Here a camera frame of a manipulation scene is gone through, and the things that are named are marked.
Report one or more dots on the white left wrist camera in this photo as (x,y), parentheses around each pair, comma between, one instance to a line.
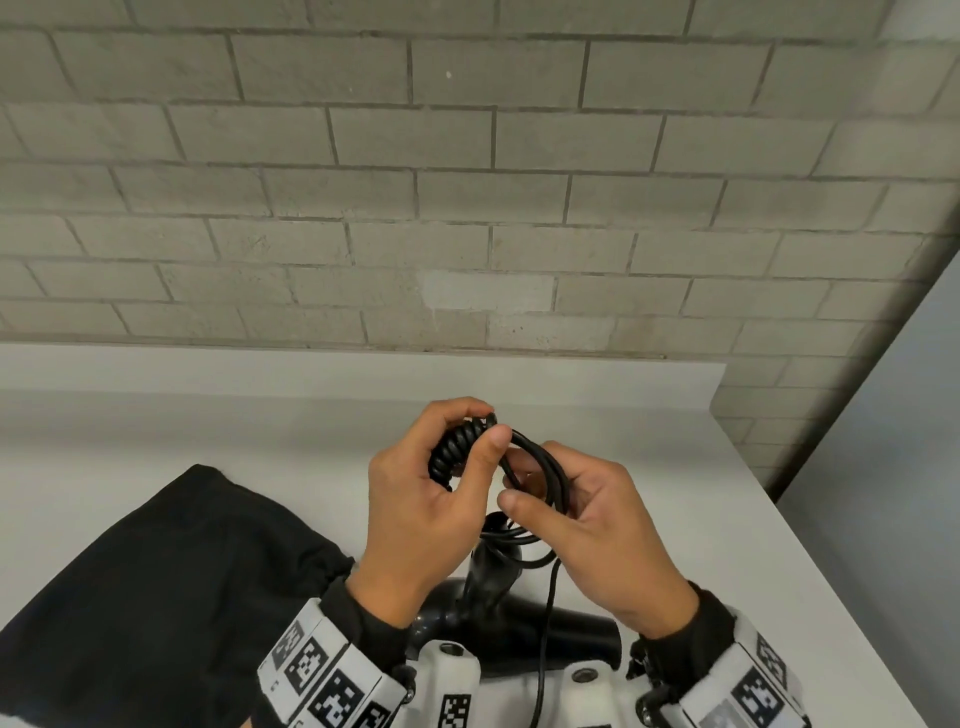
(446,686)

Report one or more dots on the black hair dryer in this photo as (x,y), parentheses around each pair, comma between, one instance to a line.
(517,630)

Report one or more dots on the black cloth drawstring bag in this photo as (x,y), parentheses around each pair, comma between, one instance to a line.
(150,600)

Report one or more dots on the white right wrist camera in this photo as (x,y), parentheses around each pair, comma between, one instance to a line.
(592,694)

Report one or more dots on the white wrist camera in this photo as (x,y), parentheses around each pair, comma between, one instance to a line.
(446,686)
(592,694)

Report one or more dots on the person's right hand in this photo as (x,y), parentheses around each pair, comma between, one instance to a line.
(607,532)

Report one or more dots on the right wristband with markers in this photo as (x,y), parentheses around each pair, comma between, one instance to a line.
(727,660)

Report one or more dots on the person's left hand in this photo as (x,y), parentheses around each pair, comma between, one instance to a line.
(420,517)

